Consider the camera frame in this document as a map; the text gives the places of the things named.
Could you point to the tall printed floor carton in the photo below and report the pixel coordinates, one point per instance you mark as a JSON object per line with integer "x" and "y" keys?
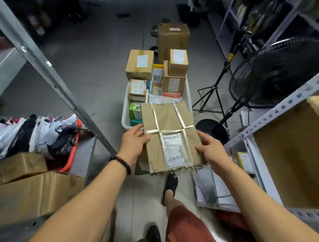
{"x": 172, "y": 37}

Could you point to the yellow tape piece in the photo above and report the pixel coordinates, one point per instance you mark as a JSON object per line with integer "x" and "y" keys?
{"x": 158, "y": 66}

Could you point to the dark cluttered goods pile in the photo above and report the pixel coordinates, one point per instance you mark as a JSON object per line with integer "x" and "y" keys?
{"x": 37, "y": 17}

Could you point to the white paper sign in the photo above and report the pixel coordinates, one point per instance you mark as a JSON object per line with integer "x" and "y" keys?
{"x": 157, "y": 77}

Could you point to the white perforated metal rack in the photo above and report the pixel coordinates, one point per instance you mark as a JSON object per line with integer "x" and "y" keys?
{"x": 274, "y": 112}

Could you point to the flat black floor item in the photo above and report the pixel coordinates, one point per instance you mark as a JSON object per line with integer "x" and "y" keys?
{"x": 123, "y": 15}

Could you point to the white storage rack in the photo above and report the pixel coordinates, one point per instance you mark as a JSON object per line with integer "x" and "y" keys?
{"x": 224, "y": 32}

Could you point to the blue cardboard box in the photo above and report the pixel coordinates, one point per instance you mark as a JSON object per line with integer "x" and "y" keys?
{"x": 148, "y": 86}

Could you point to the small box with label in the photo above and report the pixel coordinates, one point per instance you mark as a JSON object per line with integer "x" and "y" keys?
{"x": 178, "y": 69}

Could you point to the large brown cardboard carton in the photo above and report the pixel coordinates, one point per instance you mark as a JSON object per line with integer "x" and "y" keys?
{"x": 42, "y": 197}

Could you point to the squarish white-label cardboard box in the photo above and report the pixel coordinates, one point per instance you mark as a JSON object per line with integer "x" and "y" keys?
{"x": 174, "y": 84}

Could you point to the person's left forearm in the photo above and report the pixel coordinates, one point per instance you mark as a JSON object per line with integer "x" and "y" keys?
{"x": 82, "y": 207}

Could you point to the person's left hand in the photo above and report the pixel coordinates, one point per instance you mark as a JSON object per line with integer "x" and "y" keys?
{"x": 132, "y": 147}

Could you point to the person's black shoe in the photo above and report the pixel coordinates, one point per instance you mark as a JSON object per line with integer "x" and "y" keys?
{"x": 153, "y": 233}
{"x": 170, "y": 185}

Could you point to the person's red trouser leg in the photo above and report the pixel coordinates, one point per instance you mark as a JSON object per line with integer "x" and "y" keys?
{"x": 187, "y": 224}

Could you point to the grey floor item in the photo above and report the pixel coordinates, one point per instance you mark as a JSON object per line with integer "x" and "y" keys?
{"x": 154, "y": 31}

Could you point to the black tripod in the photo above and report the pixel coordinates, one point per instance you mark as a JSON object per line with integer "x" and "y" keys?
{"x": 211, "y": 92}

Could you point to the dark green cardboard box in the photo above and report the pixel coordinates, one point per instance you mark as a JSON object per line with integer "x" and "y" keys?
{"x": 132, "y": 67}

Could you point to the big plain cardboard sheet box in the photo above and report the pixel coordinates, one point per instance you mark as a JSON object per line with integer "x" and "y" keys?
{"x": 286, "y": 162}

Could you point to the person's right hand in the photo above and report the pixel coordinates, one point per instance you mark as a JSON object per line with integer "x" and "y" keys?
{"x": 215, "y": 154}

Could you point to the white plastic basket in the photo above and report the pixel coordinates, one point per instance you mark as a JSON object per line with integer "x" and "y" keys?
{"x": 124, "y": 119}

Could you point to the black floor object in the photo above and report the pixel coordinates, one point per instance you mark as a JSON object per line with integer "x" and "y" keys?
{"x": 153, "y": 51}

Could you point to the red plastic tray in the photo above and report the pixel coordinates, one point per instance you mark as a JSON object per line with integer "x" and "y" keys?
{"x": 72, "y": 154}

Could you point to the grey metal rack frame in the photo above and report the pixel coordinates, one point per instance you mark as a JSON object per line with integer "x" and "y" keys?
{"x": 49, "y": 72}

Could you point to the black bin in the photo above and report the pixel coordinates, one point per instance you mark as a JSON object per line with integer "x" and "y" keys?
{"x": 188, "y": 15}

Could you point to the black standing fan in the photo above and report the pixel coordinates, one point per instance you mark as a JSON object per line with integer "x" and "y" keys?
{"x": 274, "y": 72}

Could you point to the small yellowish box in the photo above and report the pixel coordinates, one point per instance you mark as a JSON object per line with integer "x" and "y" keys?
{"x": 245, "y": 162}

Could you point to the taped brown parcel long label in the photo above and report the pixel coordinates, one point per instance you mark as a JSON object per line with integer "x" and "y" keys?
{"x": 156, "y": 90}

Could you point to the open brown cardboard box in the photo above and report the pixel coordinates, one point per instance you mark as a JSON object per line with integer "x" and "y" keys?
{"x": 22, "y": 167}

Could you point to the person's right forearm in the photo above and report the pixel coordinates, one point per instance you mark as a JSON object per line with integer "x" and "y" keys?
{"x": 261, "y": 207}

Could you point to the grey bubble mailer parcel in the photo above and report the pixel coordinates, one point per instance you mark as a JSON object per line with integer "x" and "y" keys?
{"x": 162, "y": 99}

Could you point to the pink red box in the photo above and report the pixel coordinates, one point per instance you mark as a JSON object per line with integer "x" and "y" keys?
{"x": 172, "y": 95}

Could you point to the white flat board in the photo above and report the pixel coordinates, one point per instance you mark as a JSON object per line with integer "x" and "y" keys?
{"x": 211, "y": 189}

